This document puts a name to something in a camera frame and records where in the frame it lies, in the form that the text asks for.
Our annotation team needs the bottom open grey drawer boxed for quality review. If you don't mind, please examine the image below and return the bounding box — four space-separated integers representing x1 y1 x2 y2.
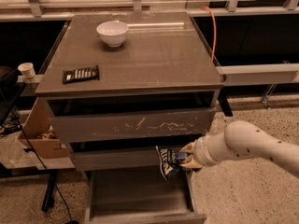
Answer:
85 166 206 224

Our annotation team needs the white paper cup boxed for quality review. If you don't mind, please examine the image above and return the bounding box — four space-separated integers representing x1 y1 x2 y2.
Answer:
18 63 36 79

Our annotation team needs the middle grey drawer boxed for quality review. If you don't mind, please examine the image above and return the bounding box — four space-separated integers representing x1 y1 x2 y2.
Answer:
70 147 160 171

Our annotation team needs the black table leg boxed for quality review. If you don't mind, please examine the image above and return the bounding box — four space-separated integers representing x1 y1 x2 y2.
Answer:
41 170 58 212

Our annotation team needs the dark chocolate bar wrapper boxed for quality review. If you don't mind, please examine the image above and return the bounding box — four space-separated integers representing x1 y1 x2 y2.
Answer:
63 65 100 84

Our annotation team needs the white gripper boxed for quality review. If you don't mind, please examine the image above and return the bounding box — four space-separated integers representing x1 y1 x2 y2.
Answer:
180 135 217 170

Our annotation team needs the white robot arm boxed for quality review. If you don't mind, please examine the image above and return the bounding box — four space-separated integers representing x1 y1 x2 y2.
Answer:
180 120 299 177

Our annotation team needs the top grey drawer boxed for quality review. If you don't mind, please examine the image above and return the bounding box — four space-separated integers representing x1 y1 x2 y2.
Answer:
50 108 216 143

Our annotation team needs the orange cable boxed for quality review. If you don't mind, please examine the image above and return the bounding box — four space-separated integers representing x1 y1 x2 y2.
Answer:
200 6 218 62

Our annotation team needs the grey drawer cabinet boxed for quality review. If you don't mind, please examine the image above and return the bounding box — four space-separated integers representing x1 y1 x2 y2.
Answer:
35 11 225 173

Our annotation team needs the cardboard box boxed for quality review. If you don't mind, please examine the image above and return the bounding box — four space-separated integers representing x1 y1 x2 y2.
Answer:
18 99 68 159

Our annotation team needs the white ceramic bowl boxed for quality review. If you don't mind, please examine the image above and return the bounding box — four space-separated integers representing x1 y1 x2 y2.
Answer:
96 21 129 47

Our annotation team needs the black cable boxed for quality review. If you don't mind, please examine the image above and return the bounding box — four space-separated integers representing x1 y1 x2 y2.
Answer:
0 87 78 224

